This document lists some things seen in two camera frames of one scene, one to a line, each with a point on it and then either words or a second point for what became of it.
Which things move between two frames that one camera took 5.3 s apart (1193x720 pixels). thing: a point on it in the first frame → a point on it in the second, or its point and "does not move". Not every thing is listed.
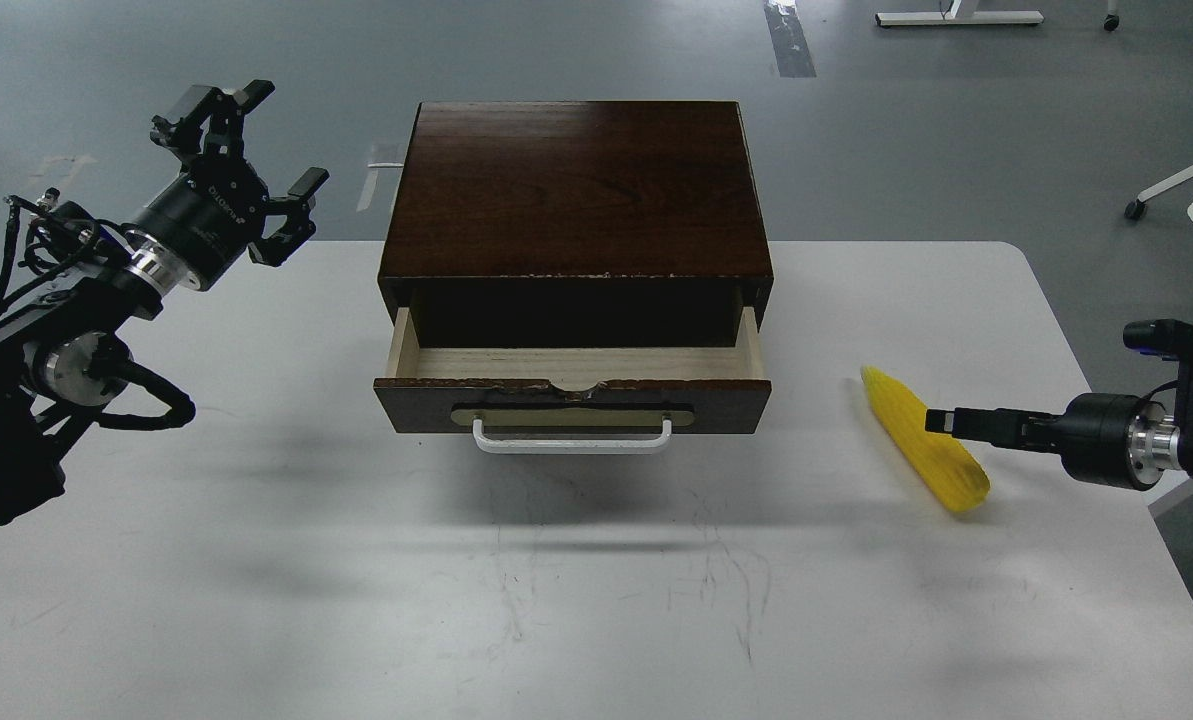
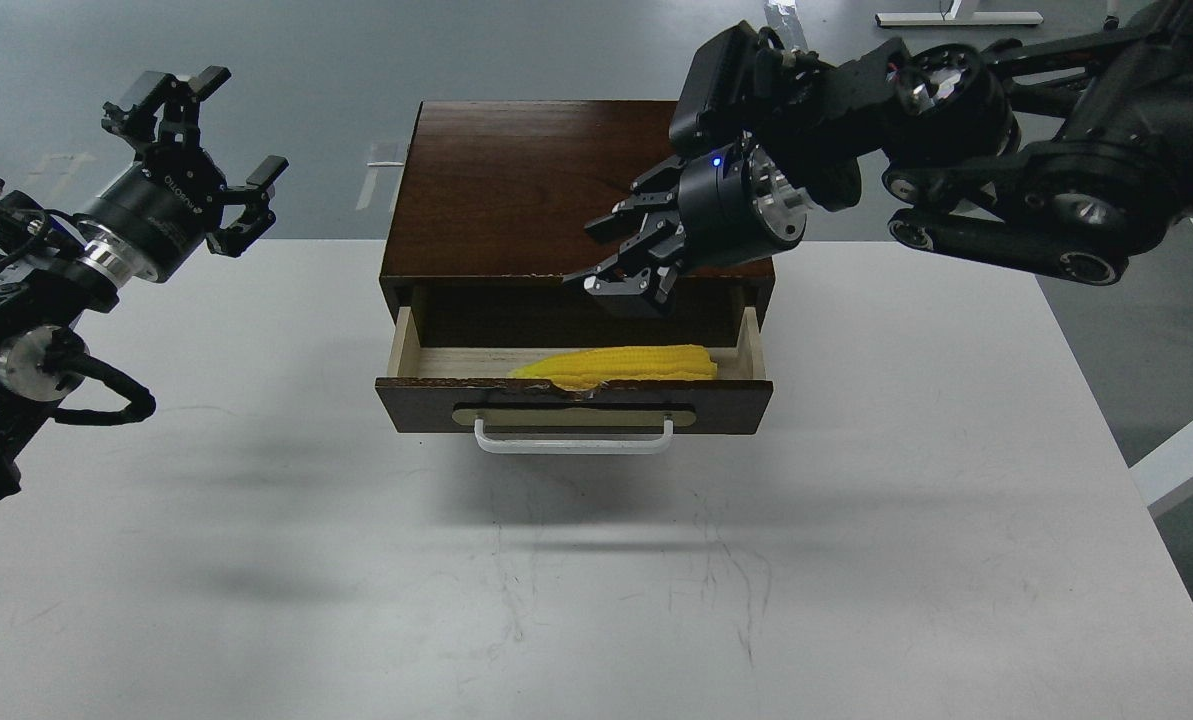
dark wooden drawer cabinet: [577, 224] does not move
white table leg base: [956, 17] does not move
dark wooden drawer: [575, 389] does not move
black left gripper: [213, 211] → [168, 204]
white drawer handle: [571, 447] does not move
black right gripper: [1107, 439] → [734, 205]
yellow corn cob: [944, 462] → [583, 368]
